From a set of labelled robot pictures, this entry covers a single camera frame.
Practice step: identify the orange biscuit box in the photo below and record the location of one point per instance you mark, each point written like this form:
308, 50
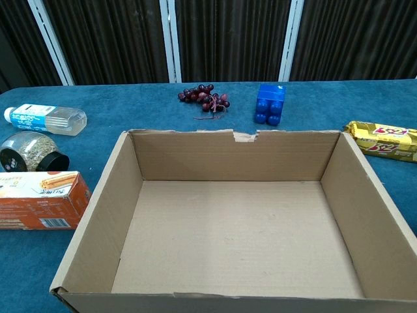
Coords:
39, 202

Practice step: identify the round glass jar black lid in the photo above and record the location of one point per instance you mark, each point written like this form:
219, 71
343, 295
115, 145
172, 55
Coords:
32, 151

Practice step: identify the yellow snack package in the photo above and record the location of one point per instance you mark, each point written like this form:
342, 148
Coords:
387, 141

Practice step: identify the open brown cardboard box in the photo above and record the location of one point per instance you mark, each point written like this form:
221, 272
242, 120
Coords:
228, 228

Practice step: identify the blue toy building block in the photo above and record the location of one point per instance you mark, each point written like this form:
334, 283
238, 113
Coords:
270, 98

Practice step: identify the bunch of dark red grapes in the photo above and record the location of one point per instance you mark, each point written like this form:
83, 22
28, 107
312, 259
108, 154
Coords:
203, 96

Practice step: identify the blue felt table cover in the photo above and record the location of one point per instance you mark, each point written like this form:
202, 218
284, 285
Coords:
137, 104

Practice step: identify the dark brown pleated curtain panel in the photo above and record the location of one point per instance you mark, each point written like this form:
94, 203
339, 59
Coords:
19, 42
231, 39
358, 39
114, 39

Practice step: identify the clear plastic water bottle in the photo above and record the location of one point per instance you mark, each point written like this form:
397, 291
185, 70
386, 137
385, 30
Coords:
49, 119

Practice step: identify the white partition post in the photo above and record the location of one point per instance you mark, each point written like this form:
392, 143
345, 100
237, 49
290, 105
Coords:
52, 42
291, 42
171, 42

